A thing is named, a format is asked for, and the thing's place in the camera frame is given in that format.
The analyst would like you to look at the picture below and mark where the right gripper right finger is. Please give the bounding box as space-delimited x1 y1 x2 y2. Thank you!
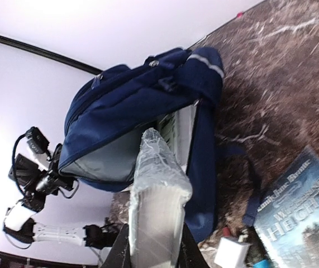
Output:
177 223 210 268

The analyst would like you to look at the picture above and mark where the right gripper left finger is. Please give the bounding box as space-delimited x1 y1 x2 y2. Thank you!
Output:
101 224 131 268

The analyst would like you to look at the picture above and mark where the grey hardcover book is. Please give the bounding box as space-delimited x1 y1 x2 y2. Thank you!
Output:
128 128 193 267

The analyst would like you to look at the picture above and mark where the navy blue student backpack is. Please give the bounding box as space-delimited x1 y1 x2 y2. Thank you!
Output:
57 46 262 243

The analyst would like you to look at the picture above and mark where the blue card packet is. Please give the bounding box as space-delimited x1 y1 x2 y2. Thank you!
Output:
254 146 319 267

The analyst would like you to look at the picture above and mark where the pale green thin book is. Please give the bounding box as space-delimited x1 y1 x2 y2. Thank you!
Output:
156 105 197 172

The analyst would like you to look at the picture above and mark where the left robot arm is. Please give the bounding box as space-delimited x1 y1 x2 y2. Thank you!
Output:
3 154 120 250

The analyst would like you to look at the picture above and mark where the white power adapter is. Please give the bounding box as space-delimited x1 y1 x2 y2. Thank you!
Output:
214 237 251 268

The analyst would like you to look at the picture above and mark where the small red eraser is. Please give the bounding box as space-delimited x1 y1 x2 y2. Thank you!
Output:
222 226 231 237

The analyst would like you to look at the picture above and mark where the blue eraser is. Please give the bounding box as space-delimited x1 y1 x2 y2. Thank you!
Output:
253 260 270 268

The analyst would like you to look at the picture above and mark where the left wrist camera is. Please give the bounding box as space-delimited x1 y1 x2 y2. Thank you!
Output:
25 126 51 161

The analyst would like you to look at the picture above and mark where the left black frame post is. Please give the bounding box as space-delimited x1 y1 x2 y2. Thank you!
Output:
0 35 102 75

